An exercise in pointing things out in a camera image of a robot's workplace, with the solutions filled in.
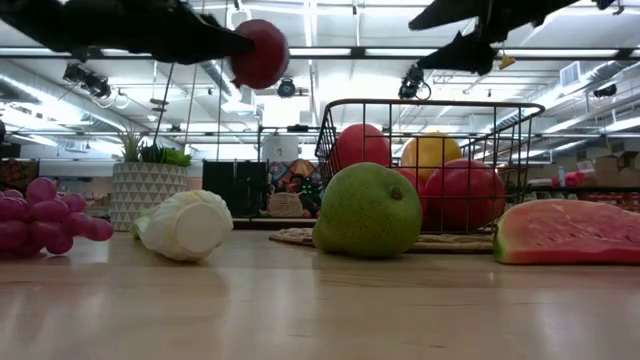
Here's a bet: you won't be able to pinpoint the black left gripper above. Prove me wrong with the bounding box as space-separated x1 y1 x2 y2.
64 0 256 65

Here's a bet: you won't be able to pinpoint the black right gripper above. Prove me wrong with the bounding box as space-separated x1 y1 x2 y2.
408 0 581 75

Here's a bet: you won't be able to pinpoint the dark red apple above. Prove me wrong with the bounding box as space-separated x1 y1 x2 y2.
229 18 290 91

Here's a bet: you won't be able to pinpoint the yellow lemon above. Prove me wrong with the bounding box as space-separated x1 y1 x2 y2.
399 132 464 181

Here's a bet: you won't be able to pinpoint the orange red peach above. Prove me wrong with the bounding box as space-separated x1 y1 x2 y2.
333 123 392 171

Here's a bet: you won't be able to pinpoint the red orange tomato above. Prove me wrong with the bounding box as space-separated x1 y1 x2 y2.
394 167 427 211

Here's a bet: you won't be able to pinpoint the green pear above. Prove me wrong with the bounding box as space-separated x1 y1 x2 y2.
312 162 424 260

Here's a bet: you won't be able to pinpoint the watermelon slice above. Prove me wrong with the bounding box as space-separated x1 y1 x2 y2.
493 199 640 266

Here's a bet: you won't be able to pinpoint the small wicker basket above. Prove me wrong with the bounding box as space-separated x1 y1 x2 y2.
268 192 305 219

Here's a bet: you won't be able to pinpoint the black ceiling-hung device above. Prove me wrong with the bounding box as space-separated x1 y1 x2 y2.
398 64 432 101
62 62 112 100

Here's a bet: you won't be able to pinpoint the round black ceiling device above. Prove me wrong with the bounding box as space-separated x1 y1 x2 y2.
276 77 298 99

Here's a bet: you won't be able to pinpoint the black cabinet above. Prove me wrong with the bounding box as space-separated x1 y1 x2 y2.
202 159 269 220

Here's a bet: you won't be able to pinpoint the colourful toy pile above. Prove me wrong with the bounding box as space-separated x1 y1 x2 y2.
267 158 324 219

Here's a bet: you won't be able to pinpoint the green plant in white pot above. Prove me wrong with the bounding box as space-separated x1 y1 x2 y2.
110 130 194 232

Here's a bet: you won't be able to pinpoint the brown cardboard boxes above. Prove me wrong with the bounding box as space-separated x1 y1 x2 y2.
593 152 640 189

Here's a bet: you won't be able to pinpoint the purple grape bunch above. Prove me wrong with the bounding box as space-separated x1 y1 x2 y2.
0 177 115 259

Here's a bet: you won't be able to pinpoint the gold wire basket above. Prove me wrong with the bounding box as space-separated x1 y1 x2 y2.
314 98 546 236

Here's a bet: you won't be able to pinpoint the wire mesh basket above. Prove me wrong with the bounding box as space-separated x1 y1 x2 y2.
269 227 496 254

